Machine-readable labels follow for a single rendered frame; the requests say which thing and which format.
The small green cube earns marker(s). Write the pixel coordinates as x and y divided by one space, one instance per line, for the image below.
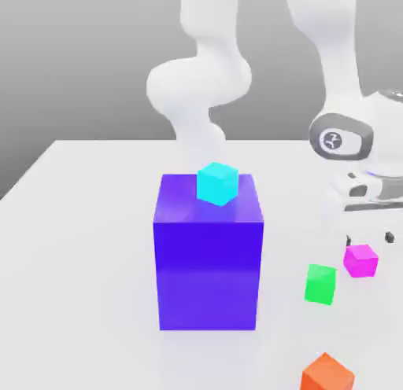
319 286

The large blue box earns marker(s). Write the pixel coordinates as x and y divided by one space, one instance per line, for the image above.
207 270

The small magenta cube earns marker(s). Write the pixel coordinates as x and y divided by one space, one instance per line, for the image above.
360 262

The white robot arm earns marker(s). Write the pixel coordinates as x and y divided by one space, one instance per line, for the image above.
201 81

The small orange cube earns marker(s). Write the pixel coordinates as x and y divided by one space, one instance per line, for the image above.
326 376

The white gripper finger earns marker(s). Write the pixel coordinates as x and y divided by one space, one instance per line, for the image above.
389 237
348 240

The small cyan cube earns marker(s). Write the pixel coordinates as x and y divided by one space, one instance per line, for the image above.
217 185

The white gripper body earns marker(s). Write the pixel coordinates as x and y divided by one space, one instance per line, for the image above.
362 221

